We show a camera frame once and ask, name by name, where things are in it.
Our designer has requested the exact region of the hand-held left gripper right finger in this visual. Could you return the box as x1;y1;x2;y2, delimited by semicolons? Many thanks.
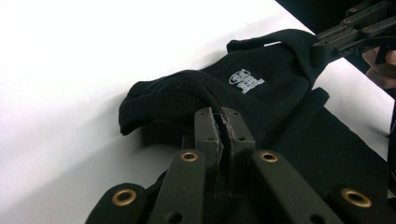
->
221;107;256;198

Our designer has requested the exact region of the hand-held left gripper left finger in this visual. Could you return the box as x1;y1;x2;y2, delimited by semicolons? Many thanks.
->
194;106;224;198

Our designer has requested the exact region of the black tank top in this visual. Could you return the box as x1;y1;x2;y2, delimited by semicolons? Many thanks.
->
118;28;393;224

